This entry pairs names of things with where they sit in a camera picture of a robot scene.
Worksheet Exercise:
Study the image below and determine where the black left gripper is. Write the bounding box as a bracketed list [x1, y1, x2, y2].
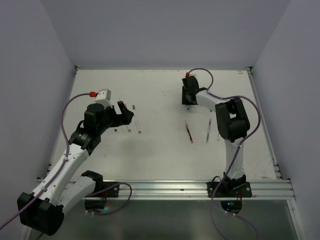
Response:
[97, 101, 133, 134]

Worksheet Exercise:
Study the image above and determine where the grey capped white marker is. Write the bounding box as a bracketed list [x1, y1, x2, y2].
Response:
[134, 116, 142, 134]

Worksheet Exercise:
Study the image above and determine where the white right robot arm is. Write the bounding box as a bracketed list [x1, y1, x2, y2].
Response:
[182, 73, 251, 197]

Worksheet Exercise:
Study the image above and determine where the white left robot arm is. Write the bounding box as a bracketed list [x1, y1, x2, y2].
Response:
[17, 88, 134, 236]

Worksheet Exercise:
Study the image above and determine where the dark purple gel pen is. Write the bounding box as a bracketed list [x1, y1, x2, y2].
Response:
[205, 118, 212, 143]

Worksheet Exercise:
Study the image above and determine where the red gel pen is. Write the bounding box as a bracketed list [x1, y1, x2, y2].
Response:
[184, 120, 194, 144]

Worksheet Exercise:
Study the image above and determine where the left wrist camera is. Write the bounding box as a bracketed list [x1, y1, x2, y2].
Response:
[94, 88, 112, 105]

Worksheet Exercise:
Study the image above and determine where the aluminium table edge rail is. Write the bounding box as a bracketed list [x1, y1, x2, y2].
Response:
[244, 66, 283, 180]

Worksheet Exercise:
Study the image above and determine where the aluminium front mounting rail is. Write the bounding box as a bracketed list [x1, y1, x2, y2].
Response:
[125, 179, 296, 201]

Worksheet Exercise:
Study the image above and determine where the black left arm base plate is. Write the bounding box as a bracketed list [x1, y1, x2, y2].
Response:
[84, 185, 119, 213]

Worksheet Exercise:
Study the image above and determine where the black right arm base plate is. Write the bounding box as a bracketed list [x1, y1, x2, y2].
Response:
[206, 175, 253, 215]

